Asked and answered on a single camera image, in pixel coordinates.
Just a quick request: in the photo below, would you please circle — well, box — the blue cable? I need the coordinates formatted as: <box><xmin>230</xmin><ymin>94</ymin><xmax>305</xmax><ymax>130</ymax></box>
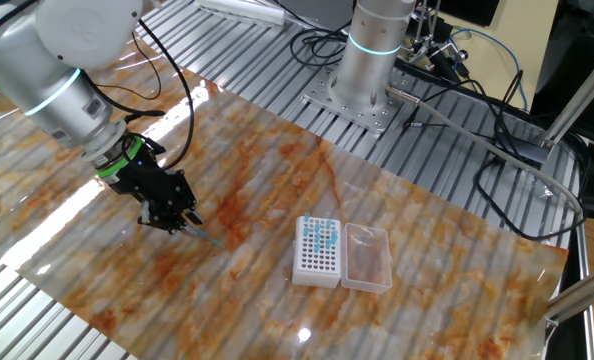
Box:
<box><xmin>449</xmin><ymin>27</ymin><xmax>529</xmax><ymax>112</ymax></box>

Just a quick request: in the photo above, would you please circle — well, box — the metal clamp mount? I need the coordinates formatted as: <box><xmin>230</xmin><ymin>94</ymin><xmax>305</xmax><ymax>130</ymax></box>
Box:
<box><xmin>405</xmin><ymin>0</ymin><xmax>471</xmax><ymax>72</ymax></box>

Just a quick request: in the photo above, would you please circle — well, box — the white pipette tip rack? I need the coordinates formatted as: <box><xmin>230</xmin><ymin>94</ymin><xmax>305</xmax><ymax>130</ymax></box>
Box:
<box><xmin>291</xmin><ymin>214</ymin><xmax>343</xmax><ymax>290</ymax></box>

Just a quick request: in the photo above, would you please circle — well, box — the coiled black cable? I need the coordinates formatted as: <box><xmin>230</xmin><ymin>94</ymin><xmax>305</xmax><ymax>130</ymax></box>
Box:
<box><xmin>285</xmin><ymin>25</ymin><xmax>351</xmax><ymax>69</ymax></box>

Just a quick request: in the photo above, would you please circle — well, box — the clear plastic rack lid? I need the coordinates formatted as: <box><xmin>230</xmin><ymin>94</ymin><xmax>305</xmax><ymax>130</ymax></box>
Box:
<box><xmin>340</xmin><ymin>222</ymin><xmax>394</xmax><ymax>295</ymax></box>

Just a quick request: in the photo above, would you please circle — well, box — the grey adapter box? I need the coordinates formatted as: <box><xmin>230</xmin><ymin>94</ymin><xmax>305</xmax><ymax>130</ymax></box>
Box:
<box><xmin>512</xmin><ymin>138</ymin><xmax>552</xmax><ymax>165</ymax></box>

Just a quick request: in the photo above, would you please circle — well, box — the black screen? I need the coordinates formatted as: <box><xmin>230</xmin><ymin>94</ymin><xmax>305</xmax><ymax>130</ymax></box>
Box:
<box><xmin>436</xmin><ymin>0</ymin><xmax>502</xmax><ymax>28</ymax></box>

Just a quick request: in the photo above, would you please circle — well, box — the marble pattern plastic sheet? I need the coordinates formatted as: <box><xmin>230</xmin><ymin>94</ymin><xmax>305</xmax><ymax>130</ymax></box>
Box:
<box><xmin>0</xmin><ymin>34</ymin><xmax>571</xmax><ymax>360</ymax></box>

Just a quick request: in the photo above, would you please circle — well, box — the black cabinet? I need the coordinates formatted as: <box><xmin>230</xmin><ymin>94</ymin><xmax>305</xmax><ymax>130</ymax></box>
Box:
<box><xmin>530</xmin><ymin>0</ymin><xmax>594</xmax><ymax>151</ymax></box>

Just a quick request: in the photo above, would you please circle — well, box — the black looped cable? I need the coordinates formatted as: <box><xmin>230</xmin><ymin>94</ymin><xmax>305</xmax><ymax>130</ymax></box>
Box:
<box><xmin>474</xmin><ymin>154</ymin><xmax>588</xmax><ymax>242</ymax></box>

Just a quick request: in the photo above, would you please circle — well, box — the aluminium frame post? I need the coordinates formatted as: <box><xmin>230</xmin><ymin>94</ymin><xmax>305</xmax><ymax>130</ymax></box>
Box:
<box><xmin>545</xmin><ymin>259</ymin><xmax>594</xmax><ymax>326</ymax></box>
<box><xmin>541</xmin><ymin>39</ymin><xmax>594</xmax><ymax>150</ymax></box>

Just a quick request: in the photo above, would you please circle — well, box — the thick grey cable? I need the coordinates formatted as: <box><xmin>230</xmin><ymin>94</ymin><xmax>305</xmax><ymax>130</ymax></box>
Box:
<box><xmin>385</xmin><ymin>84</ymin><xmax>586</xmax><ymax>217</ymax></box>

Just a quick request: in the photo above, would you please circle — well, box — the thin black cable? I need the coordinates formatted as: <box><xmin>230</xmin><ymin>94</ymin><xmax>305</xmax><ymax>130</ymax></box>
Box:
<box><xmin>401</xmin><ymin>69</ymin><xmax>528</xmax><ymax>151</ymax></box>

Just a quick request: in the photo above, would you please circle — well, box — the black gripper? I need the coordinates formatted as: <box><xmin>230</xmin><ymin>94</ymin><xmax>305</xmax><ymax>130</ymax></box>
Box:
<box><xmin>107</xmin><ymin>149</ymin><xmax>204</xmax><ymax>234</ymax></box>

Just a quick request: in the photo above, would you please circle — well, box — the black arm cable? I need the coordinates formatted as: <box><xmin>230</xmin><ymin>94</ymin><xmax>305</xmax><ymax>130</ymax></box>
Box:
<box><xmin>84</xmin><ymin>19</ymin><xmax>197</xmax><ymax>174</ymax></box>

